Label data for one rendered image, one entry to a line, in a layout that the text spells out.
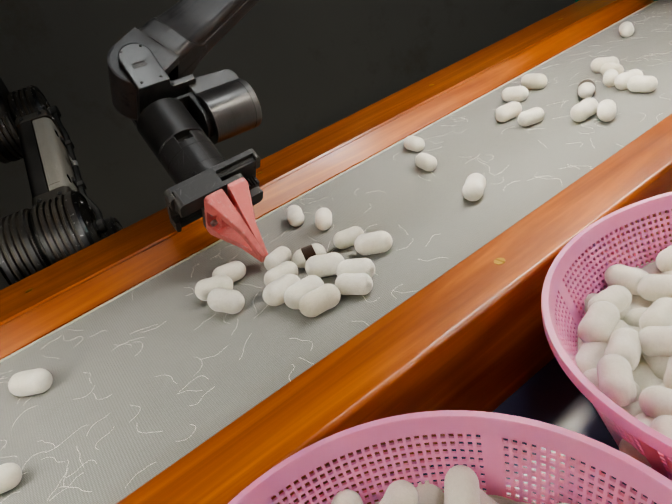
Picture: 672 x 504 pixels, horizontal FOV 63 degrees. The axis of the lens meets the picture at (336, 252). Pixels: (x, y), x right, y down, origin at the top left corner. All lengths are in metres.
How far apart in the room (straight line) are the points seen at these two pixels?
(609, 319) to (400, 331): 0.13
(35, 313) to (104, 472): 0.26
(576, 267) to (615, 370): 0.09
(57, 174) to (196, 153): 0.39
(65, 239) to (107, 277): 0.21
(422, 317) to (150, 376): 0.23
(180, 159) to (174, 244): 0.11
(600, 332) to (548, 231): 0.10
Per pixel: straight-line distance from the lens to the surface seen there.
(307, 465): 0.32
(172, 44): 0.66
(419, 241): 0.51
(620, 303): 0.42
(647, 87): 0.76
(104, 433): 0.46
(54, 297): 0.65
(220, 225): 0.58
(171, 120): 0.60
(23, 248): 0.85
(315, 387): 0.35
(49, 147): 0.98
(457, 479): 0.31
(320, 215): 0.57
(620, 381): 0.36
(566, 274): 0.41
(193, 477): 0.34
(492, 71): 0.90
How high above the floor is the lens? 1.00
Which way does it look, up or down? 29 degrees down
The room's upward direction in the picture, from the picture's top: 18 degrees counter-clockwise
